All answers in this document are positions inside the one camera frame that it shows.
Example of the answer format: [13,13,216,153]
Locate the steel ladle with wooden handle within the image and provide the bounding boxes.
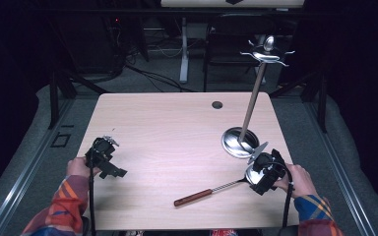
[173,162,268,207]

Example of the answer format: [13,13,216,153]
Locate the steel utensil rack stand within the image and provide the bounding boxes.
[220,34,296,159]

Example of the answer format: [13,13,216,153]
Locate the person's right hand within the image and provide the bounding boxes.
[273,163,318,200]

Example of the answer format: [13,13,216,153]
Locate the white desk leg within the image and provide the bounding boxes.
[178,17,191,85]

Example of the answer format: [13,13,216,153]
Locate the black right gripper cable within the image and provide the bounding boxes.
[259,160,295,229]

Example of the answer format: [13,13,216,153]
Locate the black chair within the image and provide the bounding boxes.
[202,13,279,93]

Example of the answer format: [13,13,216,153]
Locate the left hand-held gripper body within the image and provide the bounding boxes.
[84,137,128,180]

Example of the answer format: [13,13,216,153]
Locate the black metal stand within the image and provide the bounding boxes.
[269,68,329,134]
[46,67,110,130]

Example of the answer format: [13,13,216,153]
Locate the black floor cables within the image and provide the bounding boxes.
[111,38,198,94]

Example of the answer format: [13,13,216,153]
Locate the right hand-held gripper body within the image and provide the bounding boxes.
[249,147,288,197]

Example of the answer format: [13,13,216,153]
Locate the aluminium floor rail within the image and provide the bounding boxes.
[302,97,378,236]
[0,97,77,236]

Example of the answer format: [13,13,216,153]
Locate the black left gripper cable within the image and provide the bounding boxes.
[88,139,103,236]

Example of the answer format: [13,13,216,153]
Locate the person's left hand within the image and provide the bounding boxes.
[66,156,102,180]

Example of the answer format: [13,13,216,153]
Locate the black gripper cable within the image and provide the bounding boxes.
[259,160,295,229]
[88,139,103,236]

